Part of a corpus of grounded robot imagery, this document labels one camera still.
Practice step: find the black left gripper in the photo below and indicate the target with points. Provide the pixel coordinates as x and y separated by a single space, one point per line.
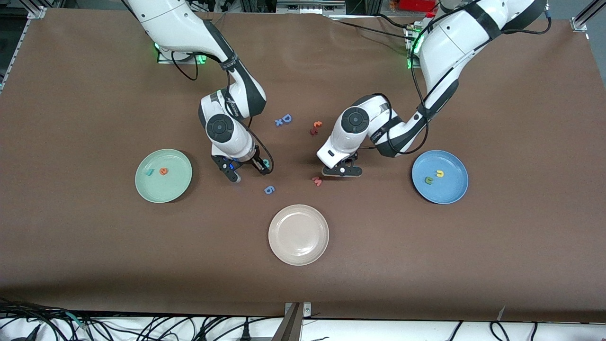
355 157

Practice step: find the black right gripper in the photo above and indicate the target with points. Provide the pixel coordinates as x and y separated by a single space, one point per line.
256 162

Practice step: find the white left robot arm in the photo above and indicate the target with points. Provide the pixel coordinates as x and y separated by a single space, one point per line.
450 42

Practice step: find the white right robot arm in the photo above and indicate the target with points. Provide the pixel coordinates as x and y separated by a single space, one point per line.
175 23

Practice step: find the blue foam letter g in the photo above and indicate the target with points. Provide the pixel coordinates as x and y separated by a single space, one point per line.
269 190

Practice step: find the pink foam letter w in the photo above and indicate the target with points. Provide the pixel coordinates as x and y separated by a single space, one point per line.
317 181

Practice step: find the blue foam letter D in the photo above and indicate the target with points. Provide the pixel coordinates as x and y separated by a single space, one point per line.
284 119

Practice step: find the pale beige plate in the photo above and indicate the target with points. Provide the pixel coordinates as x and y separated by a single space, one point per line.
298 234

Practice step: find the pale green plate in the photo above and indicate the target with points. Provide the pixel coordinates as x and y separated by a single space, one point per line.
163 187

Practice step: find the blue plate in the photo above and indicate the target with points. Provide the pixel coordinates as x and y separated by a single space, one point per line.
450 187

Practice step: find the red box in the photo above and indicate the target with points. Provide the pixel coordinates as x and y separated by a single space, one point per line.
416 4

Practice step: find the black power plug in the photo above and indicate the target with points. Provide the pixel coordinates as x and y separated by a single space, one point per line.
245 334

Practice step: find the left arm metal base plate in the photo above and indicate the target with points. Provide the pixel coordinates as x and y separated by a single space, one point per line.
410 59

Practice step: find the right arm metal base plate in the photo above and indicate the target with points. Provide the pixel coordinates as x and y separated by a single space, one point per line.
163 60

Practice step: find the metal table bracket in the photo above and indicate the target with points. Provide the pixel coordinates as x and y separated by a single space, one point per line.
296 322

